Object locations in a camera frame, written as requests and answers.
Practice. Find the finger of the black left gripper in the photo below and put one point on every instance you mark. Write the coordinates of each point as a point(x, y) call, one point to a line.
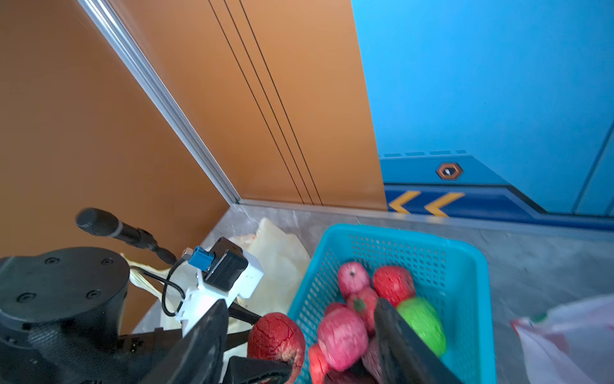
point(241, 314)
point(254, 371)

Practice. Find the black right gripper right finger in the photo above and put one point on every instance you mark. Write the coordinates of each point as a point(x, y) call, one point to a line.
point(404, 357)

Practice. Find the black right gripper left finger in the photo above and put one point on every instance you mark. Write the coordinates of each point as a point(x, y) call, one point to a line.
point(198, 357)

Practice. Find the smooth red apple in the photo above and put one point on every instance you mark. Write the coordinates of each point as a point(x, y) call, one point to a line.
point(319, 367)

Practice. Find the large pink-red ball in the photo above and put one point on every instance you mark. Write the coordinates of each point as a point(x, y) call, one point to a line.
point(352, 278)

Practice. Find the orange-red ball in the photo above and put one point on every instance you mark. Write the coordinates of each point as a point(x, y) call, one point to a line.
point(364, 303)

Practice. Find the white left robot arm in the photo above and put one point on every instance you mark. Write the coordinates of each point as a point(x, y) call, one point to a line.
point(60, 318)

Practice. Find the pink knotted plastic bag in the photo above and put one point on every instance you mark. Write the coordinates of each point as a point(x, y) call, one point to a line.
point(571, 343)

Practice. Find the teal plastic basket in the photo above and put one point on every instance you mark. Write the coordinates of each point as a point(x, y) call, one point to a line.
point(453, 276)

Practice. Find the black desktop microphone stand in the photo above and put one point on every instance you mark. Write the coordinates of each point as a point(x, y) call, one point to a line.
point(102, 223)

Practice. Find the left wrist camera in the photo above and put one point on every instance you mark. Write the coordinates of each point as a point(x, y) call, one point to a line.
point(225, 271)

